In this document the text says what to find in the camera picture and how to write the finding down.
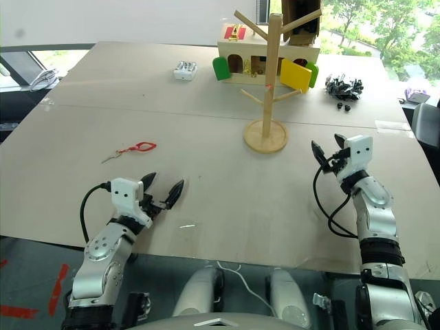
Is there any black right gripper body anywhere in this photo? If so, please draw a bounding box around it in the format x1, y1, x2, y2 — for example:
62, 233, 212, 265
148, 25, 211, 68
320, 147, 351, 175

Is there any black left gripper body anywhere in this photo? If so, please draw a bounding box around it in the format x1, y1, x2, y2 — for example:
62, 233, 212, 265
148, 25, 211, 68
138, 193, 166, 221

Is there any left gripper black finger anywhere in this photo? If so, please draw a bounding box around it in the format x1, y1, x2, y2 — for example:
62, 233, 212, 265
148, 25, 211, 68
141, 172, 158, 195
164, 179, 186, 210

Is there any pile of black clips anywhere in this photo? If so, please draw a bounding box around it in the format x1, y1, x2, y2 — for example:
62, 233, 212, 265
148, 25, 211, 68
324, 72, 364, 102

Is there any wooden tree hanger stand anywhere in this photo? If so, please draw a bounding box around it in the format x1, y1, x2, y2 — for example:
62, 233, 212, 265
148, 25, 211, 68
234, 8, 324, 154

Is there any green arched wooden door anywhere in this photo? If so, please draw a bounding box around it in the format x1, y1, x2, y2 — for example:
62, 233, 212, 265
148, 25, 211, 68
305, 61, 320, 89
212, 56, 231, 82

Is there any yellow rectangular wooden door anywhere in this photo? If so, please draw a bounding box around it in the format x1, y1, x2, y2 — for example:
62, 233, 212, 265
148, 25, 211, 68
279, 58, 313, 94

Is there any black office chair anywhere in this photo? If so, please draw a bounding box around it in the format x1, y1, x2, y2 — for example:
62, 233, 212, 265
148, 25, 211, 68
411, 100, 440, 169

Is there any purple and white bag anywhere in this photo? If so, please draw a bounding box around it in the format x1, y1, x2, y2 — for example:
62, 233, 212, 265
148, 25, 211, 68
404, 87, 431, 105

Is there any silver left robot thigh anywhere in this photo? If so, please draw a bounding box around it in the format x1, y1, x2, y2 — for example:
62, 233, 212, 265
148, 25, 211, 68
171, 267, 225, 318

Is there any silver robot thigh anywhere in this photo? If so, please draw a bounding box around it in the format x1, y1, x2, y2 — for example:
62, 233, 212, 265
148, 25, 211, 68
269, 269, 313, 328
171, 267, 225, 318

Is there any white battery box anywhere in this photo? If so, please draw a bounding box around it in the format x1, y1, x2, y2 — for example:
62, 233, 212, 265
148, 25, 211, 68
172, 60, 198, 82

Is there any brown cardboard box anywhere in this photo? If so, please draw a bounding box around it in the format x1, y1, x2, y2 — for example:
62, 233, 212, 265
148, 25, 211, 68
280, 0, 323, 47

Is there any wooden house toy box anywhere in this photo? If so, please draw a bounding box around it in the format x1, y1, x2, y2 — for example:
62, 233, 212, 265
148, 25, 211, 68
217, 23, 322, 82

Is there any grey robot torso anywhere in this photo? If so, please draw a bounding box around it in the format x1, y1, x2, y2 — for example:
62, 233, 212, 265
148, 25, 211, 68
136, 311, 311, 330

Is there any silver right robot thigh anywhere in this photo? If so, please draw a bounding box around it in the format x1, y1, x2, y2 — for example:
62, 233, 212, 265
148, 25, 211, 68
269, 269, 313, 328

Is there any white crumpled cloth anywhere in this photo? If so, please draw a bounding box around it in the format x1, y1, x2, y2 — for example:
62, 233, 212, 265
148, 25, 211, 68
30, 67, 61, 92

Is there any red panel with gold lock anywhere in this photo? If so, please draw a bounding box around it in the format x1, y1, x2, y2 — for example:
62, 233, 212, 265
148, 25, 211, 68
224, 24, 248, 41

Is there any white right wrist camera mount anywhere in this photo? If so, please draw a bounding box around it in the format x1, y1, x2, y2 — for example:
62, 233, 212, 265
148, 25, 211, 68
336, 135, 374, 184

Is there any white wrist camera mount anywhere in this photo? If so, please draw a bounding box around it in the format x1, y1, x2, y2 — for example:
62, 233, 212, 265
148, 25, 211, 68
109, 177, 153, 229
336, 135, 374, 184

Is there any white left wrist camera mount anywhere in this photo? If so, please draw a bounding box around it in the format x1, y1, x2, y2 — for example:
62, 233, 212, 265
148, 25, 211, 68
109, 177, 153, 229

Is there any key with red keychain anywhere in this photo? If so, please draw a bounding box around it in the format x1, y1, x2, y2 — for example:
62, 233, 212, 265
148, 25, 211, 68
100, 140, 158, 165

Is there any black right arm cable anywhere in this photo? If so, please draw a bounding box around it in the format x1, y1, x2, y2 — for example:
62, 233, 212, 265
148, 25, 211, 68
312, 155, 360, 240

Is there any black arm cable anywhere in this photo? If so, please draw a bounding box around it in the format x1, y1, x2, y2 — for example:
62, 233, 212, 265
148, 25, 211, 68
79, 182, 113, 243
312, 155, 360, 240

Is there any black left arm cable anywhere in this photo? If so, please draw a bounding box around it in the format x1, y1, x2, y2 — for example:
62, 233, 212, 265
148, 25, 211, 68
79, 182, 113, 243

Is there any thin white cable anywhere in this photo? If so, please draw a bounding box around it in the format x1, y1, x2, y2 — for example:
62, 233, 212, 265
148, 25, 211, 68
215, 260, 277, 316

